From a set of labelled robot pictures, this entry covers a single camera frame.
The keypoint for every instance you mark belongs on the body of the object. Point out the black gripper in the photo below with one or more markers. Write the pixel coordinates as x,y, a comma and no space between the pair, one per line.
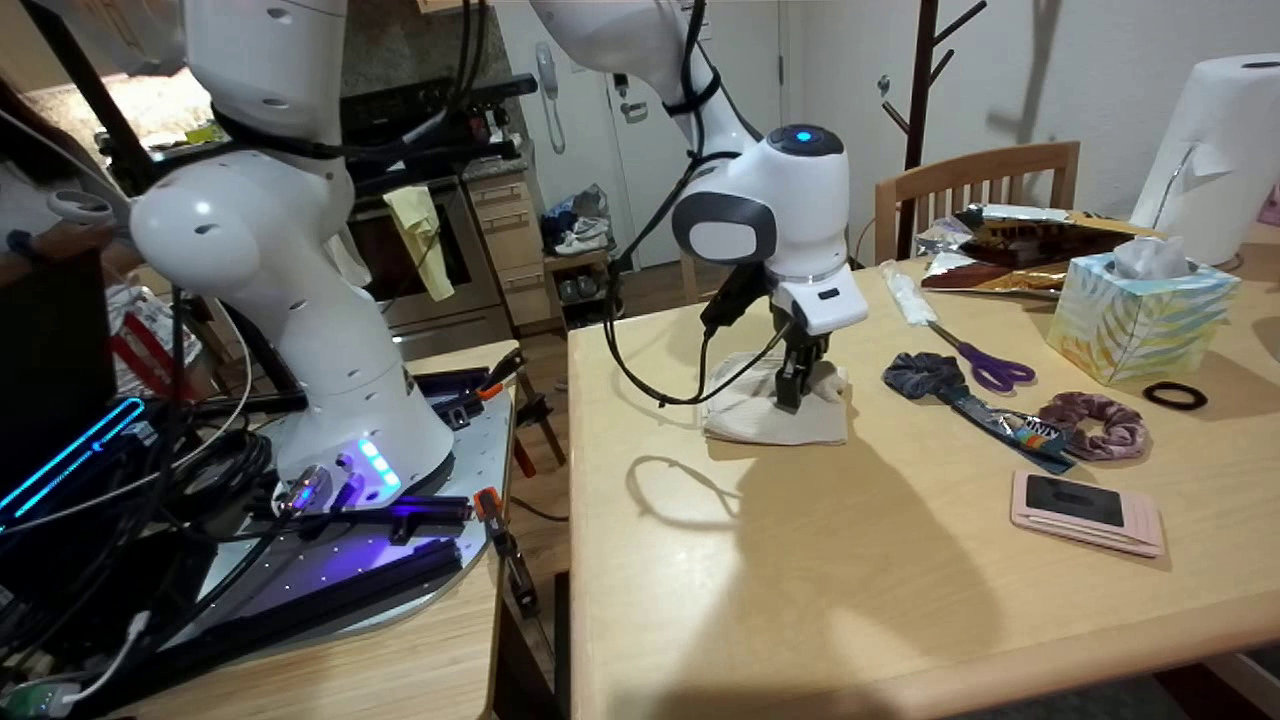
806,343

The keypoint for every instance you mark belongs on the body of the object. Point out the beige cloth towel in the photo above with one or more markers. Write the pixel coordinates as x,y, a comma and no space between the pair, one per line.
775,419

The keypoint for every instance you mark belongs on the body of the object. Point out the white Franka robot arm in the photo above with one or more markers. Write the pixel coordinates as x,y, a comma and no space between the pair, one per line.
294,294

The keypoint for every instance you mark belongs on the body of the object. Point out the white paper towel roll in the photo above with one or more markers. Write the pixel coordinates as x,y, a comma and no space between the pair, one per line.
1223,146

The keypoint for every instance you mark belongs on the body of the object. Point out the long white paper wrapper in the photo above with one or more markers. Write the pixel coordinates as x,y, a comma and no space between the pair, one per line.
915,297

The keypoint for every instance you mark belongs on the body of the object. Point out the silver foil snack bag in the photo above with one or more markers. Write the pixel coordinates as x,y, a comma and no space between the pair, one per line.
985,279

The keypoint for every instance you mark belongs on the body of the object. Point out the pair of shoes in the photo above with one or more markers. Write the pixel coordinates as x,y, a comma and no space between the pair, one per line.
581,224

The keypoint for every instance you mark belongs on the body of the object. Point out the light wooden slat-back chair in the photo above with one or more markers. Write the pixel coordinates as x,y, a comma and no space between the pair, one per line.
985,182

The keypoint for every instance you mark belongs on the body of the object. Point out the brown snack bag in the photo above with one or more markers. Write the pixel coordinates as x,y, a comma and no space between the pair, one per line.
1040,232

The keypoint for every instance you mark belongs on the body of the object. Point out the dark brown coat rack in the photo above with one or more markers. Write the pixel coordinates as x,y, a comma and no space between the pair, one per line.
920,123

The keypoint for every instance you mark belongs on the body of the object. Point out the pink-cased phone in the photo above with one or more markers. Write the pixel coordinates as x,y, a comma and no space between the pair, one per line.
1087,511

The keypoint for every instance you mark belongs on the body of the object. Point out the striped tissue box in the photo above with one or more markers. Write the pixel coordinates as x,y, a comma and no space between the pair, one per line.
1142,314

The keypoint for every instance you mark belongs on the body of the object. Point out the yellow-green hanging cloth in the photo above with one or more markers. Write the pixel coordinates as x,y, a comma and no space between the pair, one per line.
425,243

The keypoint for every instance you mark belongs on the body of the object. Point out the grey robot mounting plate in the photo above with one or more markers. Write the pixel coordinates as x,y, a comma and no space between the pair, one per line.
334,574

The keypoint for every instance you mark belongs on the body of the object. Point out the black control box blue light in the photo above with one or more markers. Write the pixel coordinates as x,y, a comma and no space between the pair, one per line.
67,460

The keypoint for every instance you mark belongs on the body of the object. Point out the black laptop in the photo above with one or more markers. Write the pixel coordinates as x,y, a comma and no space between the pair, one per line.
52,360

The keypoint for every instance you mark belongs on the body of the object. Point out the black stand pole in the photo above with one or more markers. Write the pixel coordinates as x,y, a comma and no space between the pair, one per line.
86,105

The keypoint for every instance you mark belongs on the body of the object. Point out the seated person grey shirt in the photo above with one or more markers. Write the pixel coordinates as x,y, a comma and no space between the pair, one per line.
52,213

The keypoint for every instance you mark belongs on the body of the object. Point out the wrist-mounted camera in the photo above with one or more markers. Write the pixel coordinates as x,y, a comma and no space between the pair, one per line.
826,306

